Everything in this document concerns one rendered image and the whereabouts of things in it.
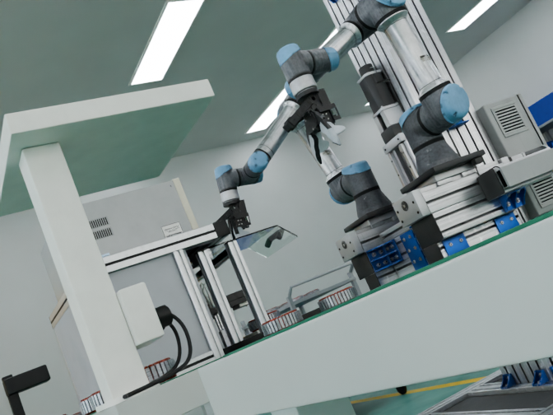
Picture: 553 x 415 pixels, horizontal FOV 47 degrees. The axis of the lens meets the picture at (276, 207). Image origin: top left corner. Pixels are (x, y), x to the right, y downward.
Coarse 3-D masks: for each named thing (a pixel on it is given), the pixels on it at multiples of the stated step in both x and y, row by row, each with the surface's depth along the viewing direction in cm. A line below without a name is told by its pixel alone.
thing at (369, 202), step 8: (360, 192) 262; (368, 192) 261; (376, 192) 262; (360, 200) 262; (368, 200) 260; (376, 200) 259; (384, 200) 260; (360, 208) 262; (368, 208) 259; (376, 208) 258; (360, 216) 262
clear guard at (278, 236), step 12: (276, 228) 207; (228, 240) 197; (240, 240) 204; (252, 240) 214; (264, 240) 218; (276, 240) 215; (288, 240) 212; (216, 252) 206; (264, 252) 225; (192, 264) 209
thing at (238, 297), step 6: (234, 294) 204; (240, 294) 205; (228, 300) 203; (234, 300) 203; (240, 300) 204; (246, 300) 205; (234, 306) 206; (240, 306) 204; (216, 312) 199; (216, 318) 204; (216, 324) 204; (222, 324) 200
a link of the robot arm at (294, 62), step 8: (288, 48) 188; (296, 48) 189; (280, 56) 189; (288, 56) 188; (296, 56) 188; (304, 56) 189; (280, 64) 190; (288, 64) 188; (296, 64) 187; (304, 64) 188; (312, 64) 190; (288, 72) 188; (296, 72) 187; (304, 72) 187; (288, 80) 189
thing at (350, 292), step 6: (348, 288) 175; (354, 288) 177; (336, 294) 173; (342, 294) 173; (348, 294) 174; (354, 294) 175; (324, 300) 174; (330, 300) 174; (336, 300) 174; (342, 300) 173; (348, 300) 174; (324, 306) 175; (330, 306) 174
